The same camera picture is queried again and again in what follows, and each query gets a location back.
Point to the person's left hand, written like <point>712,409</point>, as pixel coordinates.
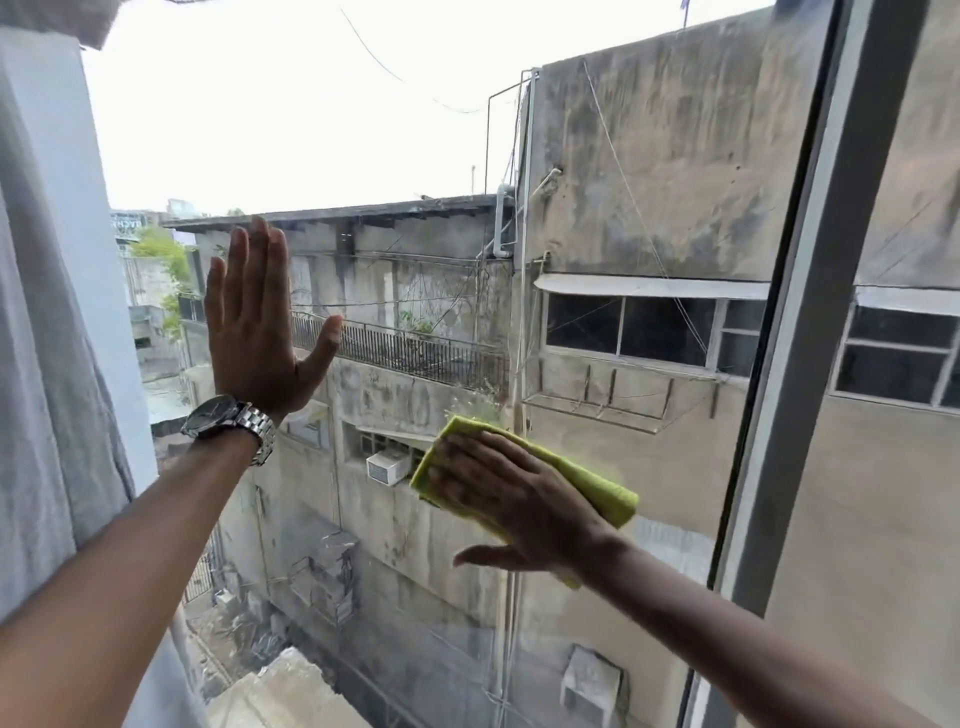
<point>251,345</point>

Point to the grey aluminium window frame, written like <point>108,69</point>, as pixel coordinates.
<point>795,300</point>

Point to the rusty metal window rack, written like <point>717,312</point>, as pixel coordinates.
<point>600,409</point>

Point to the person's right thumb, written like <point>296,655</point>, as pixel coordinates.
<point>487,556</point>

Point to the person's right forearm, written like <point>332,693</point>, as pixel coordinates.
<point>720,645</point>

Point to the white window awning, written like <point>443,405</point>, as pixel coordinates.
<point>645,286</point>

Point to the low stained concrete building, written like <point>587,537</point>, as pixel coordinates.
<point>405,525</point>

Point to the white air conditioner unit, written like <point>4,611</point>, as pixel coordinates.
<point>592,686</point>
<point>388,468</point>

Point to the person's left middle finger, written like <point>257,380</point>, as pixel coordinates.
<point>260,259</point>

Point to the white drain pipe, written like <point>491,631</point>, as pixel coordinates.
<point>502,225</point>

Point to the green tree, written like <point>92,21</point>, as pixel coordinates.
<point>166,259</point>

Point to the yellow cleaning cloth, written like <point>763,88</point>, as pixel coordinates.
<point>600,487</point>

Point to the person's left thumb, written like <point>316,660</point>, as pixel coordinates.
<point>322,341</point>

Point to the black balcony railing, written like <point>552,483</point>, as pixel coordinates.
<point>420,352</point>

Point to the person's left forearm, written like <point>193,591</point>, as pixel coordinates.
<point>112,585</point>

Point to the person's right hand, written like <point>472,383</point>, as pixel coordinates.
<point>532,517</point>

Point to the silver metal wristwatch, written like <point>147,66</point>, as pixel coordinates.
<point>214,418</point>

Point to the person's left little finger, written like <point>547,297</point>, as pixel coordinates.
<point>216,289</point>

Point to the dark multi-pane building window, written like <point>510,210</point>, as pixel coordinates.
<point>900,352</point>
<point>652,330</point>

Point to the tall stained concrete building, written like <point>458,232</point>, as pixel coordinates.
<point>660,150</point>

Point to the grey fabric curtain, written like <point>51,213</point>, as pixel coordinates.
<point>45,450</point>

